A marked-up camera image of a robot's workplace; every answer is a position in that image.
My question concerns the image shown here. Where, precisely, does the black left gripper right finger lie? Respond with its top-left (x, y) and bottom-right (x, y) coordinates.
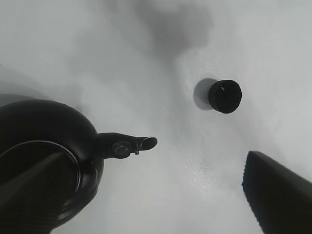
top-left (242, 151), bottom-right (312, 234)

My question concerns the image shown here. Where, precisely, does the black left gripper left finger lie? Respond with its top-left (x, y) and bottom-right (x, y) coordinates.
top-left (0, 153), bottom-right (64, 234)

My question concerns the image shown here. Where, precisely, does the black teapot kettle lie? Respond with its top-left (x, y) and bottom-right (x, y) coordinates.
top-left (0, 99), bottom-right (157, 229)

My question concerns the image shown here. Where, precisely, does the small black teacup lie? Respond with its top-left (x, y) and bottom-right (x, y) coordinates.
top-left (208, 80), bottom-right (242, 114)

